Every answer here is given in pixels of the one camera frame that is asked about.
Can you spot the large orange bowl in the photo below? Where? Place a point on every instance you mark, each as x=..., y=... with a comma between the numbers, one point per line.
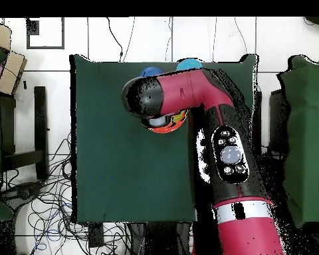
x=162, y=130

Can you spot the dark green table cloth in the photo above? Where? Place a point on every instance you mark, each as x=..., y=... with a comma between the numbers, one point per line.
x=109, y=172

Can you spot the grey stand foot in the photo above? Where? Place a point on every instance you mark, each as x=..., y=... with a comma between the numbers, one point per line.
x=21, y=192

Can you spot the small light blue bowl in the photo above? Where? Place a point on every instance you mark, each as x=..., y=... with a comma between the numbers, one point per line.
x=188, y=64

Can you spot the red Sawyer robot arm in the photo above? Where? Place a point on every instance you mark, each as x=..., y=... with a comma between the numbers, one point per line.
x=196, y=90

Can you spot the black power strip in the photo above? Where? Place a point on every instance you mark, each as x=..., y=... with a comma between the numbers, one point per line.
x=95, y=235

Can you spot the black box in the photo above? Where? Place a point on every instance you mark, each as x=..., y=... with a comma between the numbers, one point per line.
x=277, y=122

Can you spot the black chair frame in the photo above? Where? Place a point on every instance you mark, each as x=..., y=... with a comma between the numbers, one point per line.
x=40, y=119

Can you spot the small dark blue bowl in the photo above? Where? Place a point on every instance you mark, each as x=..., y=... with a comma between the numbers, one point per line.
x=150, y=72

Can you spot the black square floor frame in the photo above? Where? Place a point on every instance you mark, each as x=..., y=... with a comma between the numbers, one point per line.
x=33, y=26

